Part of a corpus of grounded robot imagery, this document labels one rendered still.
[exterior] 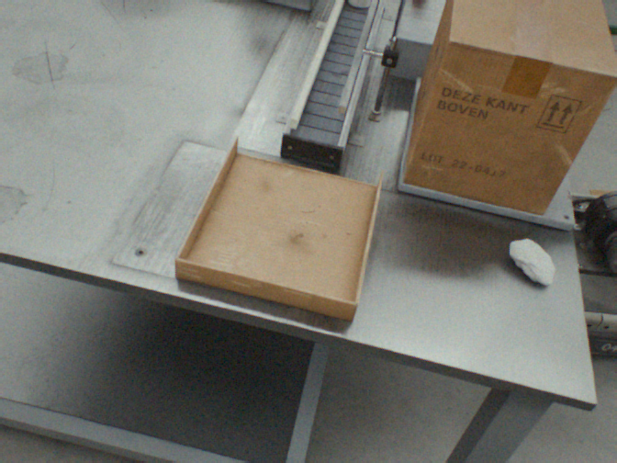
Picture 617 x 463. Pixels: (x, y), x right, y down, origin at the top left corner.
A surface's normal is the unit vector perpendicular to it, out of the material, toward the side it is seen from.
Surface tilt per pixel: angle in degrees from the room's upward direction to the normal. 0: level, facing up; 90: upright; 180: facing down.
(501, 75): 90
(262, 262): 0
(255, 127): 0
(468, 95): 90
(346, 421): 0
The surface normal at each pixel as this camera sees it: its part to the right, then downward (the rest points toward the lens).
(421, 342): 0.13, -0.70
